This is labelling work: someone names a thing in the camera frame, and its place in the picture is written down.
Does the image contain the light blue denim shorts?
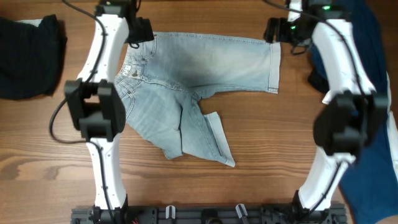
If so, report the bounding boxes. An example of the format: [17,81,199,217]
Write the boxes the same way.
[115,32,281,167]

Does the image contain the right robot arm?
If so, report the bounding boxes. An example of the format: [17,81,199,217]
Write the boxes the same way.
[264,1,388,221]

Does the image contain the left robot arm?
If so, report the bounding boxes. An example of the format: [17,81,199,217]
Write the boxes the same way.
[64,1,154,223]

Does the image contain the white cloth under black garment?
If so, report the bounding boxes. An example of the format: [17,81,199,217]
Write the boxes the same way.
[17,19,42,27]

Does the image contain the black folded garment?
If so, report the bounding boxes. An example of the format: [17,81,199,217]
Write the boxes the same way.
[1,14,67,100]

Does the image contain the white garment at right edge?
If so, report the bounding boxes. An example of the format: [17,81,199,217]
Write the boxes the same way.
[386,73,398,176]

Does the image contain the dark blue garment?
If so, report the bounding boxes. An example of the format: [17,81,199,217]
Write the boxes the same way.
[309,0,398,224]

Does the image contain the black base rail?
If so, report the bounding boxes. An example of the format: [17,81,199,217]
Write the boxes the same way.
[70,203,349,224]

